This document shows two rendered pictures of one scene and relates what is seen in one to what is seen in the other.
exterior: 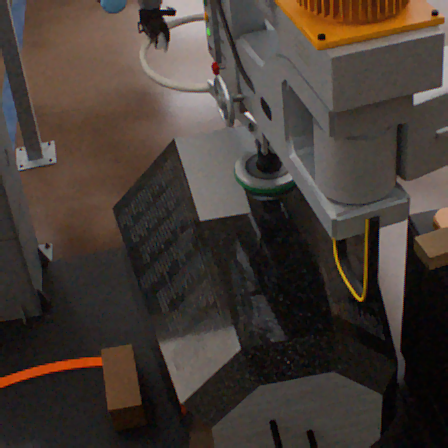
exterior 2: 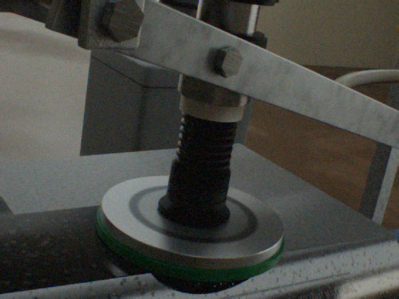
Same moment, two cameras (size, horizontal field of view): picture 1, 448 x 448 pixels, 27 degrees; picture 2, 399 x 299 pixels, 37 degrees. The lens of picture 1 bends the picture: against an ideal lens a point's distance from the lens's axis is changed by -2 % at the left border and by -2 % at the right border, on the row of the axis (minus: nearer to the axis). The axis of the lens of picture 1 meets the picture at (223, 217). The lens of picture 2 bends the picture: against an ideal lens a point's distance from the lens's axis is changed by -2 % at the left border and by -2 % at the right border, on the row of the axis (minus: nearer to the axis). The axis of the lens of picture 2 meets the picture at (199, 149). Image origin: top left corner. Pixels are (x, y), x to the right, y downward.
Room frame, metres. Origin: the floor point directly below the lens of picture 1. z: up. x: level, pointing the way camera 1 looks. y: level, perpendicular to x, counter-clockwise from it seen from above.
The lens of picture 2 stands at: (2.03, -0.71, 1.19)
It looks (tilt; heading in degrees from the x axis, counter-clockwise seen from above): 18 degrees down; 59
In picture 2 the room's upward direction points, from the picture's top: 10 degrees clockwise
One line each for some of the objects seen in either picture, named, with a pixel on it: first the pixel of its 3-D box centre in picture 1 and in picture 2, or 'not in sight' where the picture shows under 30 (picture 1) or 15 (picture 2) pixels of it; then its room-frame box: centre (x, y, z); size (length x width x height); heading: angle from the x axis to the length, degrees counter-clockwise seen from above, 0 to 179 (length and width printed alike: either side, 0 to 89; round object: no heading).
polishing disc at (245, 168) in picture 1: (269, 166); (192, 216); (2.37, -0.16, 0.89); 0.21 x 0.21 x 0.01
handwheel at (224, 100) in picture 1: (235, 98); not in sight; (2.23, -0.07, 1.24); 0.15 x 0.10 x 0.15; 14
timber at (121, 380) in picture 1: (123, 386); not in sight; (2.25, 0.43, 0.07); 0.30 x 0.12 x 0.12; 6
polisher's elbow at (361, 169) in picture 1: (355, 147); not in sight; (1.73, -0.32, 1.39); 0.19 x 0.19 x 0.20
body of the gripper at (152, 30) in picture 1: (151, 19); not in sight; (3.14, 0.18, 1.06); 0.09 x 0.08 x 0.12; 135
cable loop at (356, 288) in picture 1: (354, 243); not in sight; (1.73, -0.31, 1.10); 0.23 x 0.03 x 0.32; 14
